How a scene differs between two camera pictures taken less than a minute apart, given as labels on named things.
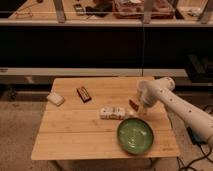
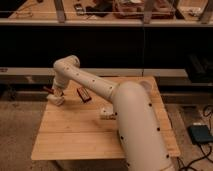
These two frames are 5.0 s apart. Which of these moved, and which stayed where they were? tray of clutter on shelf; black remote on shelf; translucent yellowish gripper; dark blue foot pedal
Moved: translucent yellowish gripper
Stayed: dark blue foot pedal; black remote on shelf; tray of clutter on shelf
